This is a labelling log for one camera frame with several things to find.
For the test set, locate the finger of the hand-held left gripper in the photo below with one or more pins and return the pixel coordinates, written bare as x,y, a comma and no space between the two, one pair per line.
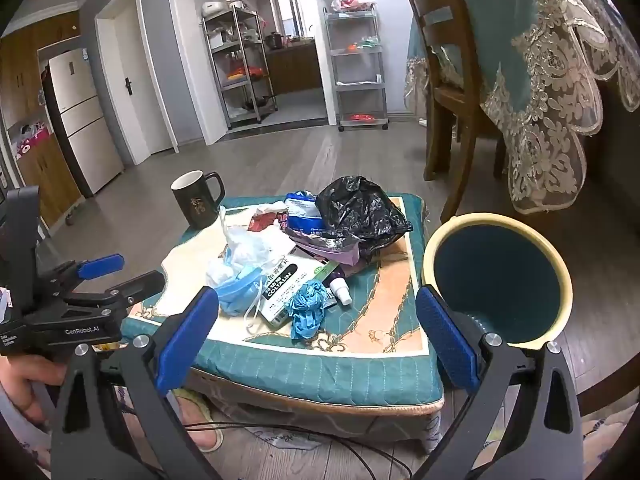
135,286
100,266

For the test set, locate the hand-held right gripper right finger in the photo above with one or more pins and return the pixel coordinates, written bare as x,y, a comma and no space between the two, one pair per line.
445,340

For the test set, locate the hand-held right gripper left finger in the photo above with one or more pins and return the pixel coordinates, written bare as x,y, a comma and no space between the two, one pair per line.
187,340

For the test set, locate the teal bin with yellow rim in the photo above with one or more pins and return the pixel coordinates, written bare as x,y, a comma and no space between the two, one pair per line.
500,280

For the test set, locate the blue glove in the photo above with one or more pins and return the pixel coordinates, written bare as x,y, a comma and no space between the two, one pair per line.
306,310

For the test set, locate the red white paper cup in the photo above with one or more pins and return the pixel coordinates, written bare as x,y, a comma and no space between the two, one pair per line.
265,220

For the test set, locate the person's left hand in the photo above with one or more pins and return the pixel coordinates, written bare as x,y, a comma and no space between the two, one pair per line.
25,375

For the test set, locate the teal and cream tablecloth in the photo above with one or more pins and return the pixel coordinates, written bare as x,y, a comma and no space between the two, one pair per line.
390,320

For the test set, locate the blue face mask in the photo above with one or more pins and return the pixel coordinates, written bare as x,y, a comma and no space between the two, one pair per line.
240,290

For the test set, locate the crumpled white tissue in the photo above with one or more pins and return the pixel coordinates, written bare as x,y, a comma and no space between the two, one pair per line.
220,272

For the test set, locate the green slipper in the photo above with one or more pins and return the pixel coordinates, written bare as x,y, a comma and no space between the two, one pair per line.
202,420

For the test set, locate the black mug with gold print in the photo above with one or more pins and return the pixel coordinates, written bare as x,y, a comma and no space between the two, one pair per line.
192,200

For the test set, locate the white plastic bag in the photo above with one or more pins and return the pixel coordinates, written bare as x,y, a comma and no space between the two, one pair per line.
247,247

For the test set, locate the white black medicine box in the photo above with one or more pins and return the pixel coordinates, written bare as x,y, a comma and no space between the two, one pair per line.
285,287

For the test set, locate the small bottle with white cap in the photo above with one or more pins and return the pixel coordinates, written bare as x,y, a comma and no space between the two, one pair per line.
341,291

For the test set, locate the green white box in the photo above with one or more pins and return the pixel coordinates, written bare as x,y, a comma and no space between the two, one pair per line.
328,271

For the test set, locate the white refrigerator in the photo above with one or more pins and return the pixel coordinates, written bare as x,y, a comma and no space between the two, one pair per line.
82,125

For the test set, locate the pink box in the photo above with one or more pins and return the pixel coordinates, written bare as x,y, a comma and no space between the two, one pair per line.
30,140

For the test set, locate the black plastic bag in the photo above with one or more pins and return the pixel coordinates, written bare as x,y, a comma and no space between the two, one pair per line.
360,210

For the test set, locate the blue wet wipe packet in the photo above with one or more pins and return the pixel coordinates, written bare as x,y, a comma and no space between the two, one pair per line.
305,215

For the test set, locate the floral pajama pants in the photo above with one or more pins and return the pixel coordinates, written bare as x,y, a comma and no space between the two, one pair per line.
607,435

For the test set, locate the wooden cabinet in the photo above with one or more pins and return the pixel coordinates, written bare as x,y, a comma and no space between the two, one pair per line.
20,75

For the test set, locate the white door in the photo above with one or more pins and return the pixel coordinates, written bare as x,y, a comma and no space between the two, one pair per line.
130,60

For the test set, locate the metal shelf rack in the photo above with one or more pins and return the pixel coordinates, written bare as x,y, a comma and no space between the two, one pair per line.
223,87

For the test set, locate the wooden chair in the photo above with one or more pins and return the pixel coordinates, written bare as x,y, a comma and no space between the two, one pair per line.
450,105

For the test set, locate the red packet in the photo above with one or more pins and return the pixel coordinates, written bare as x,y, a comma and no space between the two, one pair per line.
362,117

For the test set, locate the white trolley cart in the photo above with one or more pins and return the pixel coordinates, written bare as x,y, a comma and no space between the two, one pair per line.
360,87

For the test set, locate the kitchen counter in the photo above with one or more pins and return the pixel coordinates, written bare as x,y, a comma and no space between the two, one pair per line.
295,67

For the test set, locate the white rice cooker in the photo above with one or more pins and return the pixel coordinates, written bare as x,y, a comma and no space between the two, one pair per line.
214,10

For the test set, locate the window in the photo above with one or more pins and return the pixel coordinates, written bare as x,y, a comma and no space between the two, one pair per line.
287,5

